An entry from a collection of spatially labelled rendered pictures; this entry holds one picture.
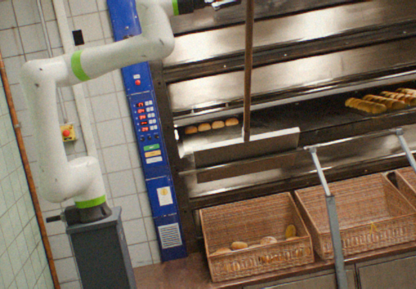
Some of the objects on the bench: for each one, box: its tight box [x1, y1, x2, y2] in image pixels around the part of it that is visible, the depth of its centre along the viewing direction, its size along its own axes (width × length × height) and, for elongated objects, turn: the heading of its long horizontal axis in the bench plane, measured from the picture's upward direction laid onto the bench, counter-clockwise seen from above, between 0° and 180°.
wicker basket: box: [199, 192, 315, 283], centre depth 310 cm, size 49×56×28 cm
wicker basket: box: [293, 173, 416, 260], centre depth 312 cm, size 49×56×28 cm
